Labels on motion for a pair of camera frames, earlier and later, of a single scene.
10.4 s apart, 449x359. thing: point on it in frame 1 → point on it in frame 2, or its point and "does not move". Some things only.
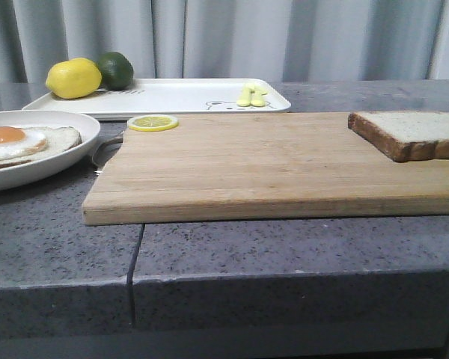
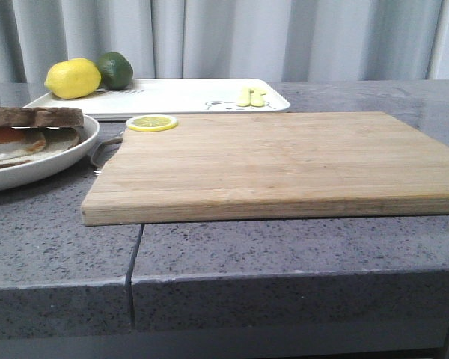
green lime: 117,70 does not move
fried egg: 9,142 does not move
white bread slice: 411,135 → 34,117
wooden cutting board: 248,166 does not move
